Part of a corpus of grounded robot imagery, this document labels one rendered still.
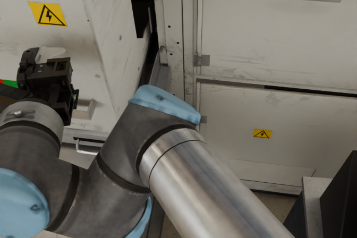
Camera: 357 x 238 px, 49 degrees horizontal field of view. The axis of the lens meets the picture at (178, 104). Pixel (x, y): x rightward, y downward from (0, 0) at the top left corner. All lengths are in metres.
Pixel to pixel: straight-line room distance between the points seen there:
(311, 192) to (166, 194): 0.76
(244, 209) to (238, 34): 0.73
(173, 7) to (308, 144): 0.74
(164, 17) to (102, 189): 0.65
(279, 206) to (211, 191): 1.54
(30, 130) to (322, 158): 1.22
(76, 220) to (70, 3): 0.35
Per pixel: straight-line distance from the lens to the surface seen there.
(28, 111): 0.57
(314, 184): 1.15
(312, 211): 1.12
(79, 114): 0.87
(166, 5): 1.04
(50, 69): 0.67
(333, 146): 1.51
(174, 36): 1.11
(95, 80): 0.82
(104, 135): 0.99
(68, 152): 1.08
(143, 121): 0.47
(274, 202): 1.93
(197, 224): 0.38
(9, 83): 0.94
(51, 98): 0.62
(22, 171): 0.50
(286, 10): 1.00
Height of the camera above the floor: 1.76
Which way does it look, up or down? 55 degrees down
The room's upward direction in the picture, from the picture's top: 3 degrees counter-clockwise
